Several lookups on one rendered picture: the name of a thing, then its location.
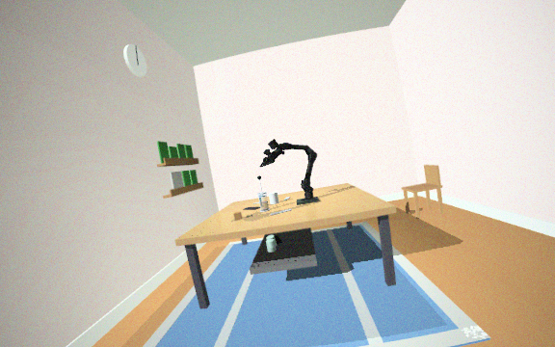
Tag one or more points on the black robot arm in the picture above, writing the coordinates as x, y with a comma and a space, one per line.
312, 155

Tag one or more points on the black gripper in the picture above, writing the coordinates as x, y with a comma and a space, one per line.
269, 159

